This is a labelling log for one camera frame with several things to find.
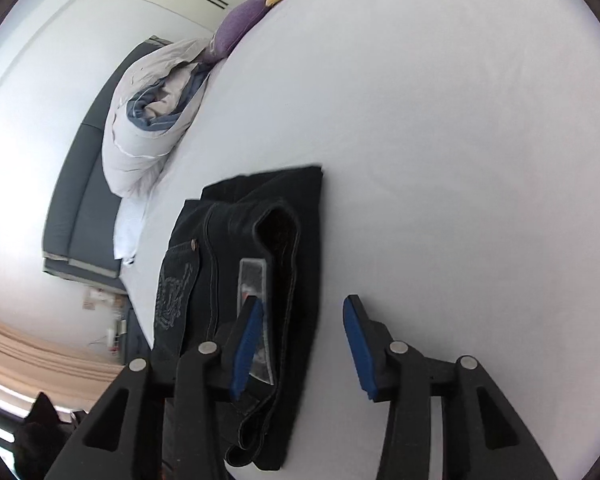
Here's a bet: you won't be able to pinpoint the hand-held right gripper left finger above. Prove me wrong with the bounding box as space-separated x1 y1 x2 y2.
45 296 266 480

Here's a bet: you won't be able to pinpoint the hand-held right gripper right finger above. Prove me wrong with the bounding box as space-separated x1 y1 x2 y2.
342 294 558 480

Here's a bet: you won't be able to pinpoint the black pants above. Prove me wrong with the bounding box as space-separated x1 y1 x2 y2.
152 164 326 472

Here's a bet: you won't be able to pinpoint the pale bedside clutter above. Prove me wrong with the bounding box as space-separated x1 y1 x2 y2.
82 285 117 312

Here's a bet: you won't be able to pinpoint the white pillow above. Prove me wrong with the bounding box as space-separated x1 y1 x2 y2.
113 195 153 266

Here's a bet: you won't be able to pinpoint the beige curtain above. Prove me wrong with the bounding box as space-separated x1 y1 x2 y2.
0 310 126 406

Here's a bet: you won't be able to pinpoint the bed with white sheet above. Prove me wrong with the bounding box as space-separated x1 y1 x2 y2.
112 0 600 480

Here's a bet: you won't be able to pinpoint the dark cloth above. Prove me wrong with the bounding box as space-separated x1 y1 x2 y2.
15 392 88 480

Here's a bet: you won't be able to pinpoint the rolled white duvet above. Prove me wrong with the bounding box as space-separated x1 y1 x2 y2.
101 37 216 198

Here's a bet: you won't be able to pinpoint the grey upholstered headboard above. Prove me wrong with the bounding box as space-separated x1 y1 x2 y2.
42 35 173 281

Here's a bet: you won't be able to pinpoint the purple cushion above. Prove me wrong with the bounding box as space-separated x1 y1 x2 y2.
209 0 271 66

